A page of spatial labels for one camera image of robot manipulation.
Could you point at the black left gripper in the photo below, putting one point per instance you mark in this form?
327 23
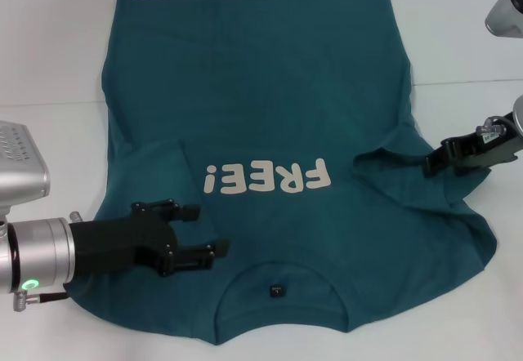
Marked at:
118 242

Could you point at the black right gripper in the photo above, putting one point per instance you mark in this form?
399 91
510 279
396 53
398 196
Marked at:
490 152

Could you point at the teal t-shirt with FREE print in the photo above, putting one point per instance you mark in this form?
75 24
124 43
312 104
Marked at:
265 91

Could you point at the small silver connector stub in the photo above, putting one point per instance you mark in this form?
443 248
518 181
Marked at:
75 217

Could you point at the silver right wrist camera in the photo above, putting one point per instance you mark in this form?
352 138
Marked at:
504 14

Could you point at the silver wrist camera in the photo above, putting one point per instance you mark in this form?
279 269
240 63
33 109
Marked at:
504 14
20 165

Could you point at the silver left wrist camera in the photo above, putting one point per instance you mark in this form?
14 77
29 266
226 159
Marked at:
20 165

